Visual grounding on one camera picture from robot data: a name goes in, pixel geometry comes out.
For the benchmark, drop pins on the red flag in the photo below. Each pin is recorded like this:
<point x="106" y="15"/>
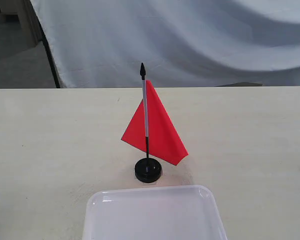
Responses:
<point x="151" y="129"/>

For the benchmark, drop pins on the black round flag base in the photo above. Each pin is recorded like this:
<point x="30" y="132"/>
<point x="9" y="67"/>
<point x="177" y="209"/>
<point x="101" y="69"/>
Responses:
<point x="148" y="170"/>

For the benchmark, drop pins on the white backdrop cloth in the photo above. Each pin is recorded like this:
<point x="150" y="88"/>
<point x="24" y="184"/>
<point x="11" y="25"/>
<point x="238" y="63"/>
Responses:
<point x="181" y="43"/>

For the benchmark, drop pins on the white plastic tray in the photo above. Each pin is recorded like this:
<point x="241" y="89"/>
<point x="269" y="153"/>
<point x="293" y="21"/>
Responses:
<point x="185" y="212"/>

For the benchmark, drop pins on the wooden furniture in background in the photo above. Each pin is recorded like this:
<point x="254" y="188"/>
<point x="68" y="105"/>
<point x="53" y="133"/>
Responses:
<point x="27" y="17"/>

